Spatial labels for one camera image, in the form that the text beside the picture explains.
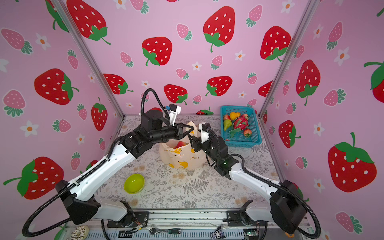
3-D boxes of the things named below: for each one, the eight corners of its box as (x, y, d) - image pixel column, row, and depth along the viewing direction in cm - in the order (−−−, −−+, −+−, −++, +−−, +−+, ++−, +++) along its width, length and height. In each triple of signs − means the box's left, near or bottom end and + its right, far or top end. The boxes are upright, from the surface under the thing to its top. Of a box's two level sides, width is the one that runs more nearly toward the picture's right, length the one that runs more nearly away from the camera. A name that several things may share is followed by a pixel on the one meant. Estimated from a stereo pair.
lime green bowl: (125, 194, 84) (121, 191, 80) (130, 177, 90) (127, 173, 86) (143, 194, 84) (140, 191, 80) (147, 177, 90) (144, 173, 86)
